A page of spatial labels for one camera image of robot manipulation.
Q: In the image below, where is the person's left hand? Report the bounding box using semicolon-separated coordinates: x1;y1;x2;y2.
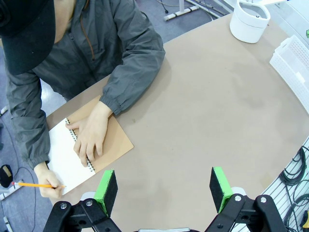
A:
65;101;113;167

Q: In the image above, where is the yellow pencil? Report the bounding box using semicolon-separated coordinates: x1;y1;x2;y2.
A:
11;181;67;189

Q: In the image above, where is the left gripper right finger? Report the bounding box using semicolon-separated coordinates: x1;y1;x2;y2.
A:
205;166;288;232

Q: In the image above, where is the black object on floor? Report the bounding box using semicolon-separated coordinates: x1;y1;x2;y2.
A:
0;164;13;189

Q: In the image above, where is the spiral notebook with brown cover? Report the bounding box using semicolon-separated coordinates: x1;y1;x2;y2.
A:
45;95;135;196

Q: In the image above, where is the black cable bundle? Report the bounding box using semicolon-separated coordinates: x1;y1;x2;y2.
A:
280;146;309;187
284;193;309;232

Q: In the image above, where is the person's right forearm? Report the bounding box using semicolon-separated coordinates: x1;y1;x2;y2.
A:
6;79;51;170

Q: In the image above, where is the white desk leg frame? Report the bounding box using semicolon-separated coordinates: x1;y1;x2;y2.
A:
0;180;24;201

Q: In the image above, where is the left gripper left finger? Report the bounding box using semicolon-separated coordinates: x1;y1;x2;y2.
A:
42;169;121;232

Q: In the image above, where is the white stand foot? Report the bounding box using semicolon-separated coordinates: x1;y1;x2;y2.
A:
163;0;201;22

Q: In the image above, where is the person's left forearm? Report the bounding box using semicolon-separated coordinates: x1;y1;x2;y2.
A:
99;41;167;116

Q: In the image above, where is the person's right hand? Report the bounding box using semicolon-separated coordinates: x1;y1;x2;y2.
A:
33;161;64;199

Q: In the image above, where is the grey jacket torso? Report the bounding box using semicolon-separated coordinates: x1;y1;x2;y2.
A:
6;0;167;102

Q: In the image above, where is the black baseball cap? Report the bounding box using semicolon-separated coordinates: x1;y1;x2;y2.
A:
0;0;56;76

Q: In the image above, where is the large white table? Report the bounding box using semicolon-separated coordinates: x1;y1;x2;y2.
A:
267;0;309;41

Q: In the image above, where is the white round lidded bin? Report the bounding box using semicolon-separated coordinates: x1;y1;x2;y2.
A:
229;0;289;44

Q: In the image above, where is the white perforated plastic basket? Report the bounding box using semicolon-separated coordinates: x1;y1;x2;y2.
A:
269;35;309;107

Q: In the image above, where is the aluminium slatted base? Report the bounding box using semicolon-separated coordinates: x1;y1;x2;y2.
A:
231;137;309;232

